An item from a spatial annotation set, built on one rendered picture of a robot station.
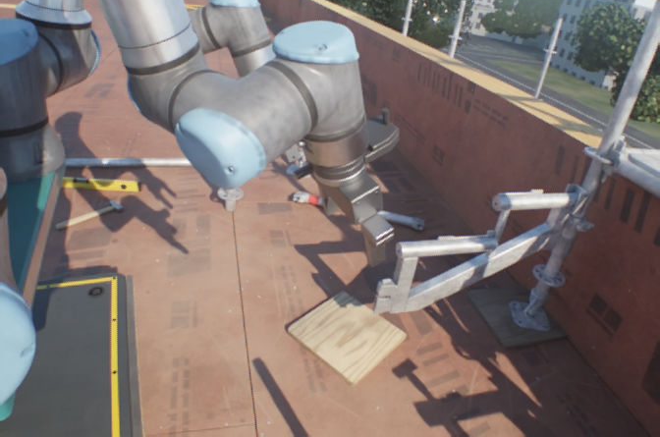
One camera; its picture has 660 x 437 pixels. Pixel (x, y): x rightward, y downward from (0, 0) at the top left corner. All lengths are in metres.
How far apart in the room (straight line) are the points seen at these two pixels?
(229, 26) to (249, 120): 0.50
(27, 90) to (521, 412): 1.56
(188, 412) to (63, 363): 0.41
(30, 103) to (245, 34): 0.42
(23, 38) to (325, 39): 0.60
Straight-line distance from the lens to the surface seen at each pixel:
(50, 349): 1.16
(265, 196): 2.30
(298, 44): 0.47
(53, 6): 1.04
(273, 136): 0.43
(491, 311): 1.86
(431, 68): 2.82
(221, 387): 1.42
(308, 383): 1.43
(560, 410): 1.67
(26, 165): 0.95
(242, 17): 0.89
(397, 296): 1.45
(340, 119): 0.50
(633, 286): 1.70
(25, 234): 0.80
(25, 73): 0.92
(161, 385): 1.44
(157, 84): 0.52
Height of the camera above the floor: 1.14
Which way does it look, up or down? 28 degrees down
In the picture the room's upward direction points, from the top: 9 degrees clockwise
